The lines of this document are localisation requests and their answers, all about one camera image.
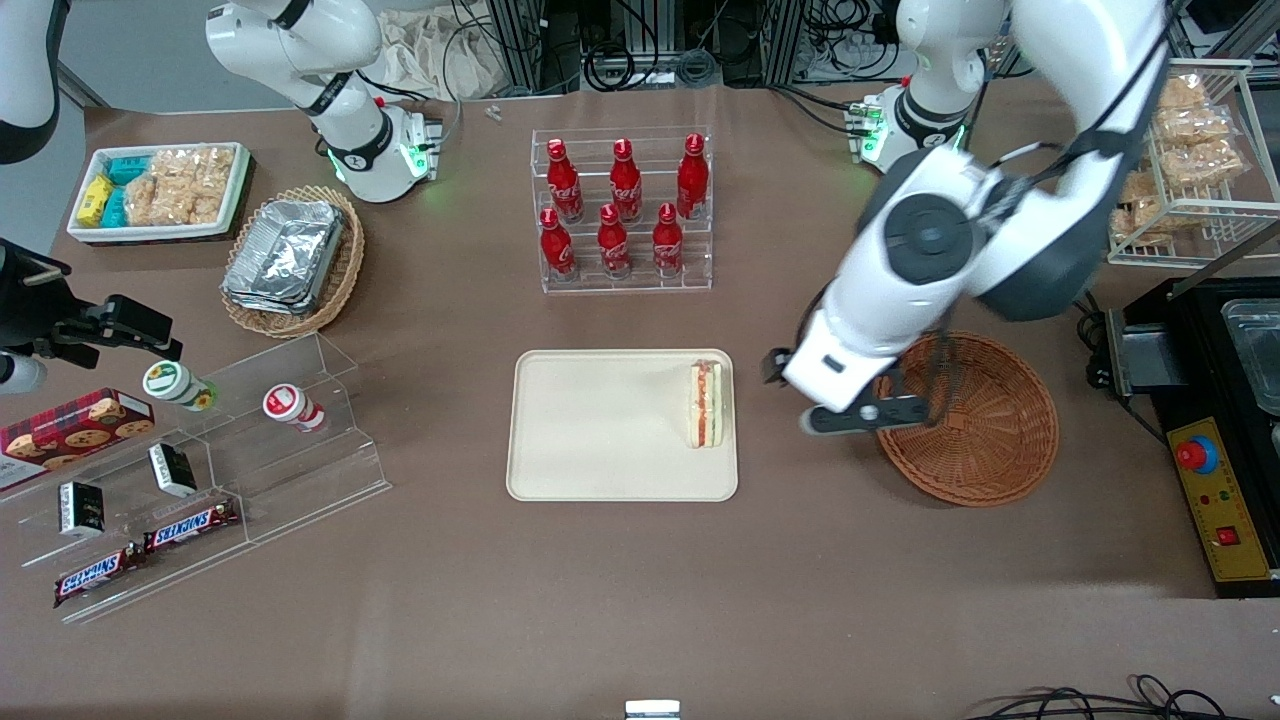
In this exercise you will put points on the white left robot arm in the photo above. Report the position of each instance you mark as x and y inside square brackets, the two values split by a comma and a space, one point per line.
[1060, 60]

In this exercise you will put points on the red emergency stop button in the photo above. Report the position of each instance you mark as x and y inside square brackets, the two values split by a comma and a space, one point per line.
[1196, 455]

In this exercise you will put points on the small black drink carton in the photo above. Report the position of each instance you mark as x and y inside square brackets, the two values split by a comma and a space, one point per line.
[172, 470]
[82, 510]

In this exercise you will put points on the triangle sandwich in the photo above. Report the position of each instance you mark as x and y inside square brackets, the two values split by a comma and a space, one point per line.
[705, 405]

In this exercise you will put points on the black table appliance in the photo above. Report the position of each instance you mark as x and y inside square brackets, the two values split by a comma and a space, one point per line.
[1200, 350]

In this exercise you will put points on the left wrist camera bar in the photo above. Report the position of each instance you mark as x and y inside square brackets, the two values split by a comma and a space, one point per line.
[880, 412]

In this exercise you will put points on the stack of foil trays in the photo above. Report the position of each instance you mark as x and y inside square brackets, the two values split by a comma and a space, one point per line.
[285, 255]

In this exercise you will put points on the clear glass container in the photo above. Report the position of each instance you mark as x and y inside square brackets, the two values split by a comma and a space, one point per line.
[1255, 350]

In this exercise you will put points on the Snickers chocolate bar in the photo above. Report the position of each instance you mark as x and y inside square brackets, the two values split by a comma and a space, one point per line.
[190, 527]
[95, 577]

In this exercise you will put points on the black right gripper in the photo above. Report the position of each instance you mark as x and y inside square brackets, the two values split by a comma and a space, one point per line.
[38, 307]

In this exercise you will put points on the teal snack packet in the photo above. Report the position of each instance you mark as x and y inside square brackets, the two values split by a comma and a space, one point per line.
[114, 208]
[128, 168]

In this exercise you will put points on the red plaid cookie box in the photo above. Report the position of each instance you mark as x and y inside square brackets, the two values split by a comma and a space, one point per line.
[75, 432]

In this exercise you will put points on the white rectangular snack bin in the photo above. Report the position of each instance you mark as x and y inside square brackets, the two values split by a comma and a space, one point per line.
[150, 232]

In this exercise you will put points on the yellow snack packet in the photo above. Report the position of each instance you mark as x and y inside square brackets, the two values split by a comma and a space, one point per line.
[94, 202]

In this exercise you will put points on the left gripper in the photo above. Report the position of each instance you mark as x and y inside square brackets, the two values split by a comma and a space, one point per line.
[771, 365]

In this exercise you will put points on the clear rice cracker bag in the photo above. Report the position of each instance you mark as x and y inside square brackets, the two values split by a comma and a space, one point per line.
[1195, 127]
[1205, 165]
[150, 200]
[1138, 215]
[205, 180]
[1180, 92]

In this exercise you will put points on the round brown wicker basket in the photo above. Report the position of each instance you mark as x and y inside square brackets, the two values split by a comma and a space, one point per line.
[985, 450]

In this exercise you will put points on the red cola bottle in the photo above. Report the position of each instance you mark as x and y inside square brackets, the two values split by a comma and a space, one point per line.
[626, 190]
[557, 250]
[614, 248]
[692, 185]
[565, 190]
[668, 247]

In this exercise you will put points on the grey metal bracket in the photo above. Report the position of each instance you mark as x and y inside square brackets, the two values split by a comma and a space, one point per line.
[1145, 355]

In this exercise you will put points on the yellow control panel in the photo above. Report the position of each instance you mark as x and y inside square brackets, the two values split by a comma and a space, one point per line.
[1225, 510]

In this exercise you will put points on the clear acrylic bottle rack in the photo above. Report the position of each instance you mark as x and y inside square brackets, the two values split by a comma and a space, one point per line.
[645, 285]

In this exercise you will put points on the small white box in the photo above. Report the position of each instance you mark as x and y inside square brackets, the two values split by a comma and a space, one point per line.
[652, 710]

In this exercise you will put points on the oval light wicker basket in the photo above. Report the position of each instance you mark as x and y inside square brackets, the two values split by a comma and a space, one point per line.
[345, 270]

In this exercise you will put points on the aluminium frame post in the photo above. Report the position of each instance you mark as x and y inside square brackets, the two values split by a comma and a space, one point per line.
[530, 45]
[785, 40]

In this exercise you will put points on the red lidded yogurt cup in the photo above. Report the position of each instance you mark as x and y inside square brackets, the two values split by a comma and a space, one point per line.
[290, 405]

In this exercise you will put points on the green lidded yogurt cup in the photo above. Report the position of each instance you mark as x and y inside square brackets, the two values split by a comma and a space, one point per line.
[175, 385]

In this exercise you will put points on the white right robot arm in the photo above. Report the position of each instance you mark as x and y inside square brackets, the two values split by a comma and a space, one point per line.
[300, 40]

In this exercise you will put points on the clear acrylic stepped display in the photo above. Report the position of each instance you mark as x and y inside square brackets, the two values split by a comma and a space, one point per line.
[300, 480]

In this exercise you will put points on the crumpled beige cloth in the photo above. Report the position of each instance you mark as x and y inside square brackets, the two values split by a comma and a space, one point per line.
[430, 55]

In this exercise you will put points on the beige plastic serving tray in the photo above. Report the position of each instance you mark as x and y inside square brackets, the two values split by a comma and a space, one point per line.
[600, 425]

